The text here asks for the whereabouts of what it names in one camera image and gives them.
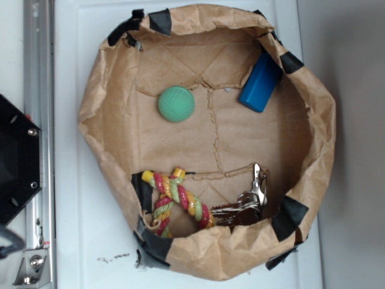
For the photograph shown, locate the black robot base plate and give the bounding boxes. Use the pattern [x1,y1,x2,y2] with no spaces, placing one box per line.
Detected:
[0,96,42,226]

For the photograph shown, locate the green dimpled ball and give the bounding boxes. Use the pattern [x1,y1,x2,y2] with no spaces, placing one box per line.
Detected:
[158,86,196,123]

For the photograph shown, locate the silver key bunch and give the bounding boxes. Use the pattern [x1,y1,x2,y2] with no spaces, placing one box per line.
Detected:
[211,164,268,228]

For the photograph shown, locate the brown paper bag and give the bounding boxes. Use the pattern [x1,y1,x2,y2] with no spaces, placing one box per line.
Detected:
[78,4,336,281]

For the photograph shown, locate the aluminium frame rail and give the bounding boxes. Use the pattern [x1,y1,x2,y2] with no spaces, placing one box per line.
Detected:
[12,1,57,288]

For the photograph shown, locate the blue rectangular block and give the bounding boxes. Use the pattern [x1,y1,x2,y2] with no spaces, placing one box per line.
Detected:
[239,52,282,113]

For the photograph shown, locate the multicolour rope toy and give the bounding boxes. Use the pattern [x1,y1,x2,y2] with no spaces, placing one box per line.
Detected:
[141,167,215,238]

